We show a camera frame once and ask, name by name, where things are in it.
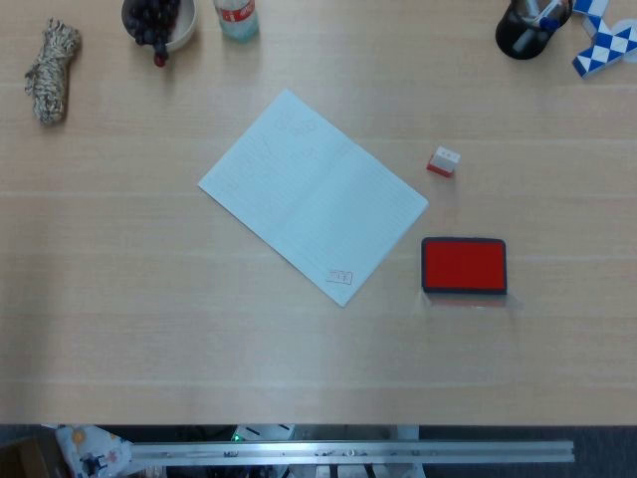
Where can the red ink pad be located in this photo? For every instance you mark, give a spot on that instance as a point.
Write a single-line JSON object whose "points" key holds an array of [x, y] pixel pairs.
{"points": [[463, 265]]}

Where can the aluminium rail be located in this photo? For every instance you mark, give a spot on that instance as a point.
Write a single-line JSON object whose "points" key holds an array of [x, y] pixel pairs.
{"points": [[348, 452]]}

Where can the patterned white cloth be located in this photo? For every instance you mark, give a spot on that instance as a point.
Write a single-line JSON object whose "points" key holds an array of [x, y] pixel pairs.
{"points": [[89, 450]]}

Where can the black mesh pen holder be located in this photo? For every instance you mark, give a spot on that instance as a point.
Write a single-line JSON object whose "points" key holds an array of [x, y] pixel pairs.
{"points": [[512, 27]]}

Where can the dark grape bunch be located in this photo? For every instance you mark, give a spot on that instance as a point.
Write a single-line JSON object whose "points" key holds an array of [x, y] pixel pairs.
{"points": [[149, 22]]}

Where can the white device with green light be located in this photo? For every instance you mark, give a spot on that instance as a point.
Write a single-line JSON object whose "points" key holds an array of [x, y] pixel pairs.
{"points": [[259, 433]]}

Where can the blue capped marker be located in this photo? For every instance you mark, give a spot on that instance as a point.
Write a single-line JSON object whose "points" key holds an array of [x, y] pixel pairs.
{"points": [[546, 22]]}

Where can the red and white stamp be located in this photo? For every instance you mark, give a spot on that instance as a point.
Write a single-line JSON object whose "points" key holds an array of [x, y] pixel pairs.
{"points": [[442, 163]]}

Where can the white lined notebook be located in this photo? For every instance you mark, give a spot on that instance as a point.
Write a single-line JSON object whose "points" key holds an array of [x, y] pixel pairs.
{"points": [[308, 199]]}

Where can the clear plastic cola bottle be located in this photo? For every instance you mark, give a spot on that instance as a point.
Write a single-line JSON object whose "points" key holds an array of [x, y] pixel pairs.
{"points": [[240, 22]]}

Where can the blue and white snake puzzle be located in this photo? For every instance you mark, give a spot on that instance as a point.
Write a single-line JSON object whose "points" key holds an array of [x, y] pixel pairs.
{"points": [[604, 42]]}

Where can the brown cardboard box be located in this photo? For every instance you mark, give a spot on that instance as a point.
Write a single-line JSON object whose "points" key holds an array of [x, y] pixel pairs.
{"points": [[22, 458]]}

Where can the beige bowl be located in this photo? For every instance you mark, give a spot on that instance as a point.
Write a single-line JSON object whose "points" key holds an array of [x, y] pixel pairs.
{"points": [[185, 27]]}

